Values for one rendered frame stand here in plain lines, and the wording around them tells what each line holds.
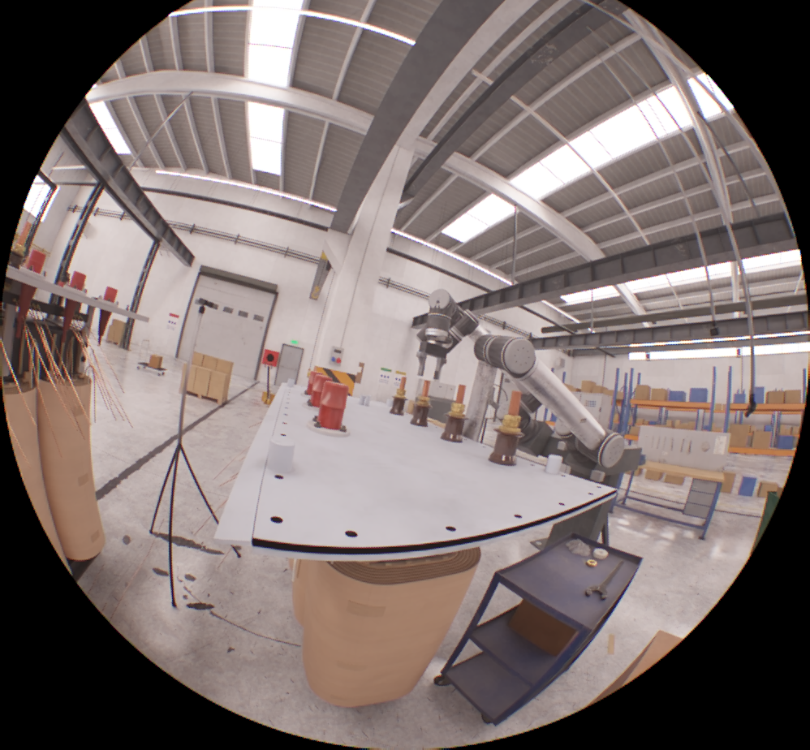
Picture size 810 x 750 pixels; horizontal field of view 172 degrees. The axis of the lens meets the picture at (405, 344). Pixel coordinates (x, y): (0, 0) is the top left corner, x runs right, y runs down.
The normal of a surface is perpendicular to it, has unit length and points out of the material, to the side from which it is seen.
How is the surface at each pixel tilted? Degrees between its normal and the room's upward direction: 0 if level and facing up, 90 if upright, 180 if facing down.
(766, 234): 90
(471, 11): 180
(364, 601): 90
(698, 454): 90
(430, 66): 180
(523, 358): 101
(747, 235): 90
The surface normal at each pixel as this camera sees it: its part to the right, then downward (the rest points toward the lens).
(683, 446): -0.90, -0.24
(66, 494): 0.96, 0.16
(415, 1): -0.29, 0.94
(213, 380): 0.44, -0.04
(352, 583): -0.22, -0.18
